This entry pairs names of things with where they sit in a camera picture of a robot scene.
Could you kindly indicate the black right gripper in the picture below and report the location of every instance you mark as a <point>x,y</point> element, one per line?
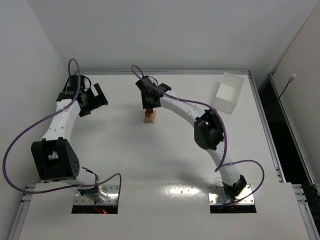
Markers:
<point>149,105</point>

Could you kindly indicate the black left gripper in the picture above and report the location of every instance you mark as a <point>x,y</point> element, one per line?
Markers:
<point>92,103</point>

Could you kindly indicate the dark brown wood cube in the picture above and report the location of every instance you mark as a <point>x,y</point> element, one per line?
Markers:
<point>149,111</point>

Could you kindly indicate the light long wood block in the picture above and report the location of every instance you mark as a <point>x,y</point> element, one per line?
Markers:
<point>154,116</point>
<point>146,119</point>

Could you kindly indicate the dark brown arch block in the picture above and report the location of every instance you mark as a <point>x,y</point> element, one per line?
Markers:
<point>149,115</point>

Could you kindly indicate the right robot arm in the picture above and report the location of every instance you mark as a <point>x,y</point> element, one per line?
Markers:
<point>209,132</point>

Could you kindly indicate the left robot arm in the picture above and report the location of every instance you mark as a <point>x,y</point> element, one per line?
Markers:
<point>54,157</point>

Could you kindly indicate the white storage box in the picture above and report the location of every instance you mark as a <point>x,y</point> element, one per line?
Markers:
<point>228,93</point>

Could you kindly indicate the aluminium table frame rail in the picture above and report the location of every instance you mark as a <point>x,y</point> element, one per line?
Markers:
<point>165,72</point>

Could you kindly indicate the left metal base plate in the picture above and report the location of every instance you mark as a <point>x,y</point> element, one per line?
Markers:
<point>110,195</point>

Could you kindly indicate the metal base plate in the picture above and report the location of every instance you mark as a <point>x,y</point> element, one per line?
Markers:
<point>110,195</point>
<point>218,197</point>

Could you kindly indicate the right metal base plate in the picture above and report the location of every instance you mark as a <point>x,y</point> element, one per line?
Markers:
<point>218,197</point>

